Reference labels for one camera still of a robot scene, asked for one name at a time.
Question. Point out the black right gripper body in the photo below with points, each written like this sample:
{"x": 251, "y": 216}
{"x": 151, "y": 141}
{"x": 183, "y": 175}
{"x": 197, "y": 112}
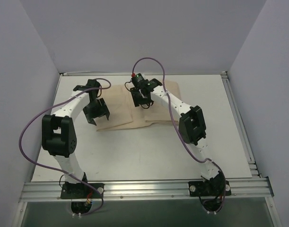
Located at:
{"x": 140, "y": 96}

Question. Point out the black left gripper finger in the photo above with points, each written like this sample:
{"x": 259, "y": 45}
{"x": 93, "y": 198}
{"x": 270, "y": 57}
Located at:
{"x": 90, "y": 114}
{"x": 104, "y": 111}

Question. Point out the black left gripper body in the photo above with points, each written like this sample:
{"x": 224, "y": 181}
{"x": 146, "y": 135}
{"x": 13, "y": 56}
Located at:
{"x": 95, "y": 110}

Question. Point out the beige cloth wrap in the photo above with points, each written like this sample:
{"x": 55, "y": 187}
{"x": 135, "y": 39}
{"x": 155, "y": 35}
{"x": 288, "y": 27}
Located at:
{"x": 124, "y": 115}

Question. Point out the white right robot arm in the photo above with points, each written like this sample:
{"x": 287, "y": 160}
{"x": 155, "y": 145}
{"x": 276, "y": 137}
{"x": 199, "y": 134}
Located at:
{"x": 188, "y": 122}

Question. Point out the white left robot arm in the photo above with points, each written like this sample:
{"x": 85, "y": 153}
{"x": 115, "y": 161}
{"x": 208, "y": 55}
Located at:
{"x": 58, "y": 132}

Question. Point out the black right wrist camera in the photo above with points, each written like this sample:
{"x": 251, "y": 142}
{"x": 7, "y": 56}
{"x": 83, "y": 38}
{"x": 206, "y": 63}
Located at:
{"x": 138, "y": 80}

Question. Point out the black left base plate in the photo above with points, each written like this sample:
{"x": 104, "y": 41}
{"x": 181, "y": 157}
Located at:
{"x": 77, "y": 191}

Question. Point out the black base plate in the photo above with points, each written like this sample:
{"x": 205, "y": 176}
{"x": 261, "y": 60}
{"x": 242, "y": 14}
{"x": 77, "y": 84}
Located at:
{"x": 205, "y": 188}
{"x": 77, "y": 191}

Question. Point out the aluminium front rail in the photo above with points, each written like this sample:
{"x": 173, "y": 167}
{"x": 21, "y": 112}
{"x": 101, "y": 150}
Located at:
{"x": 148, "y": 190}

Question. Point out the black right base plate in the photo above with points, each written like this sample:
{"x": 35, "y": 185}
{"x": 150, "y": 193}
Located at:
{"x": 205, "y": 188}

